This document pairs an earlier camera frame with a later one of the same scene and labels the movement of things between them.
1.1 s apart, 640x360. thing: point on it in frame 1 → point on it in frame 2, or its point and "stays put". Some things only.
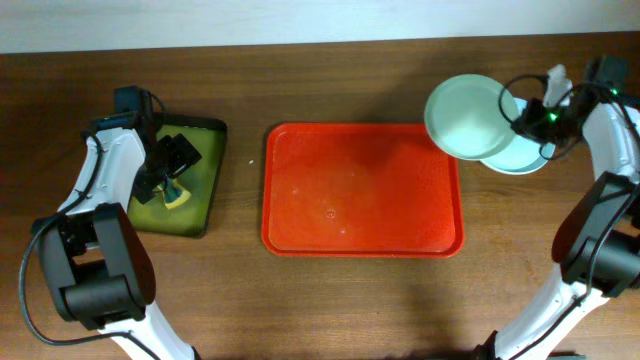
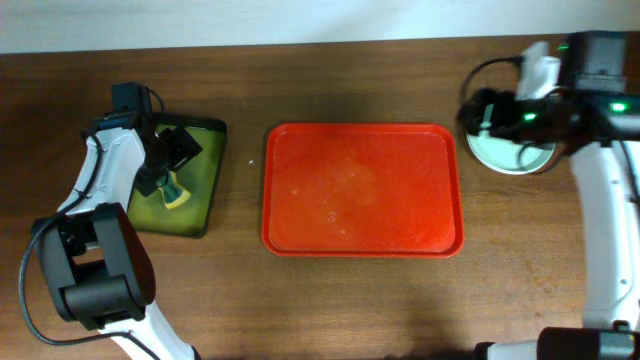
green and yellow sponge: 173,193 stays put
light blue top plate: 522,156 stays put
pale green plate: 470,116 → 506,156
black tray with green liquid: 191,218 stays put
